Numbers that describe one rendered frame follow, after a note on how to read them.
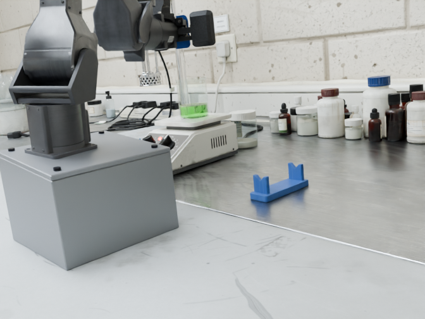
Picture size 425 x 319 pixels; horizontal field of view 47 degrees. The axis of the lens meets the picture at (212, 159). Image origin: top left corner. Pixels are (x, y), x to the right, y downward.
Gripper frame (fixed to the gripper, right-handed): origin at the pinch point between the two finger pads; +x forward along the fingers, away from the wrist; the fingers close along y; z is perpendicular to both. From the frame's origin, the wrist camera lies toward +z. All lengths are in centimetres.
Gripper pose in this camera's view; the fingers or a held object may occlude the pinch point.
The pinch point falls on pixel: (177, 33)
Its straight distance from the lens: 97.9
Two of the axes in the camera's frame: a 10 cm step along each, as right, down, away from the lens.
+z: -1.0, -9.7, -2.0
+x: 3.5, -2.2, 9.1
